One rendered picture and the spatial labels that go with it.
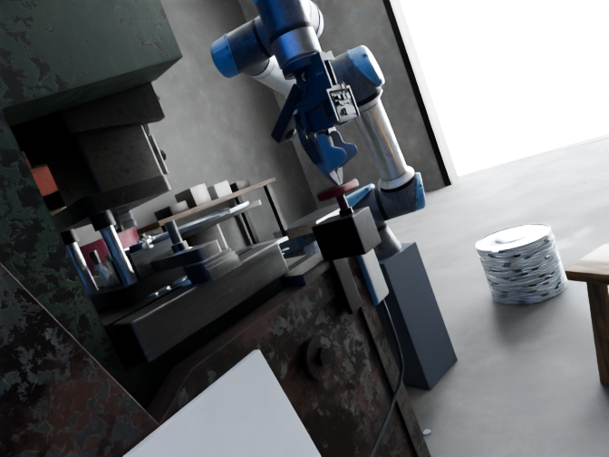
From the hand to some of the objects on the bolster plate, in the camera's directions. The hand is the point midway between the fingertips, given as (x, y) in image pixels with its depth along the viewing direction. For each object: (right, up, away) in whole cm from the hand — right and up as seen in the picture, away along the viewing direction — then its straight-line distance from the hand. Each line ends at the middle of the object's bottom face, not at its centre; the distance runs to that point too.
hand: (333, 179), depth 74 cm
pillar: (-46, -21, +6) cm, 51 cm away
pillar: (-34, -18, -5) cm, 38 cm away
